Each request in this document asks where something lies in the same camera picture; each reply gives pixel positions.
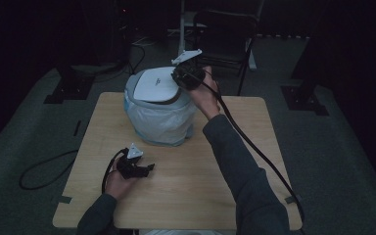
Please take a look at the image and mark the person's left hand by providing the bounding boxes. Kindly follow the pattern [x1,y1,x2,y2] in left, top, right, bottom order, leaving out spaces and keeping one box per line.
[105,156,139,199]

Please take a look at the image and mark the person's right hand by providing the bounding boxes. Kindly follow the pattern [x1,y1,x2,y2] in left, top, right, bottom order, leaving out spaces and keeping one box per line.
[189,66,222,121]

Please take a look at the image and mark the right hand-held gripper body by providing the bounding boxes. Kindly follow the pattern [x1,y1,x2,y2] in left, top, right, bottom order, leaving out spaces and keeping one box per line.
[170,48,208,92]

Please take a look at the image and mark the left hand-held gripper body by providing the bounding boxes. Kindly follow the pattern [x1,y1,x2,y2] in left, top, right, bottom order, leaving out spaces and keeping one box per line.
[116,142,145,179]

